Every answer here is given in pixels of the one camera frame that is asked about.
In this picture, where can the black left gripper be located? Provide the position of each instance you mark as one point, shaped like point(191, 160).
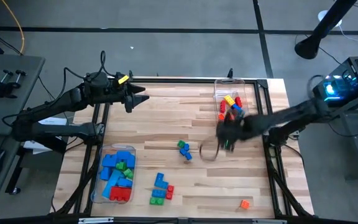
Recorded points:
point(117, 95)

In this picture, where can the large blue block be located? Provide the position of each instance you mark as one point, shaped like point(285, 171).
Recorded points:
point(112, 183)
point(105, 173)
point(109, 160)
point(127, 155)
point(158, 193)
point(125, 182)

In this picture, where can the small red block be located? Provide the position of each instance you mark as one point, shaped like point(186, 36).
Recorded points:
point(238, 102)

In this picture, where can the yellow block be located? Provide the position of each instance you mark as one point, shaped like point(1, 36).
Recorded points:
point(229, 100)

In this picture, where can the desktop computer with lights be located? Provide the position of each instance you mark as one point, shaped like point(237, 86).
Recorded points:
point(346, 81)

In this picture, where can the small black clamp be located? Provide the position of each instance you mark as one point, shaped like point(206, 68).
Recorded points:
point(230, 73)
point(130, 74)

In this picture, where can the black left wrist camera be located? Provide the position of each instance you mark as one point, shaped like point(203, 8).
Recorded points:
point(97, 80)

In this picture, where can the small green block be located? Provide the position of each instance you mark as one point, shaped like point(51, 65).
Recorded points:
point(181, 144)

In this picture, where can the black stand pole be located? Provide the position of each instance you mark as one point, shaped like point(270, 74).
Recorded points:
point(325, 28)

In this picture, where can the small orange block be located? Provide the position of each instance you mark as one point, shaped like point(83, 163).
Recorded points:
point(245, 204)
point(221, 117)

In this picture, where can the white round base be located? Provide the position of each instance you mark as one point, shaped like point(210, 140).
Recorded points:
point(321, 15)

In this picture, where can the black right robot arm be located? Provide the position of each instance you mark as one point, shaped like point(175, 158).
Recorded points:
point(291, 116)

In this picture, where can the black desk clamp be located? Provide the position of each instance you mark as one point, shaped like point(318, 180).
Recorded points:
point(6, 85)

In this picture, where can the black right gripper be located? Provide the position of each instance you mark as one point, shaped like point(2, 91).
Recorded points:
point(232, 133)

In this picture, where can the clear plastic bin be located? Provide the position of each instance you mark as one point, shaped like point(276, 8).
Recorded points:
point(95, 186)
point(228, 85)

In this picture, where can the white paper sheet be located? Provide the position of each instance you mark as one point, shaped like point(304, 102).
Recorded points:
point(53, 120)

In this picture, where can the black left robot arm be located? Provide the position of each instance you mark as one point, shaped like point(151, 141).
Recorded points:
point(57, 102)

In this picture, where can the yellow tag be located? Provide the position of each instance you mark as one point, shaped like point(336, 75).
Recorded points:
point(123, 79)

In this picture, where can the large green block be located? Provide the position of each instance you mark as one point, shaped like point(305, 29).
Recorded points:
point(121, 166)
point(156, 201)
point(128, 173)

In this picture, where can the large red block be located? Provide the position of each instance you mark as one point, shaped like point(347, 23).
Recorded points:
point(120, 193)
point(170, 192)

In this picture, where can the silver bracket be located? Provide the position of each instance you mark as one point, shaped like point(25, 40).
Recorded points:
point(269, 221)
point(95, 220)

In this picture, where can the black metal table frame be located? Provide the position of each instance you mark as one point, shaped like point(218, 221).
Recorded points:
point(182, 81)

